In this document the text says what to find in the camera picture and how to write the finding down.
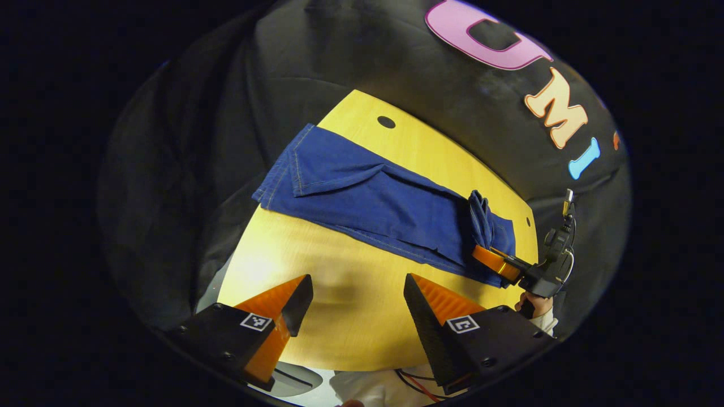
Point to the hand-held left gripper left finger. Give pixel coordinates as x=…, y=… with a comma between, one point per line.
x=300, y=305

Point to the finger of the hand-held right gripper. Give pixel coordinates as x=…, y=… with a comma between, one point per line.
x=495, y=263
x=512, y=257

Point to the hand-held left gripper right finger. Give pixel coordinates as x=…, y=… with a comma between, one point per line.
x=424, y=328

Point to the blue jeans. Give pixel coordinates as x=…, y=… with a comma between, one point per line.
x=367, y=198

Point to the grey round base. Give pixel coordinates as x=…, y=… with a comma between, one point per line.
x=297, y=381

